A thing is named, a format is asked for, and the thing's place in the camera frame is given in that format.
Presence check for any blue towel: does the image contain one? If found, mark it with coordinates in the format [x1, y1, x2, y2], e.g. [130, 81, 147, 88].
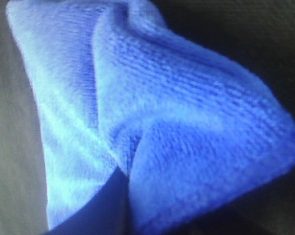
[6, 0, 295, 235]

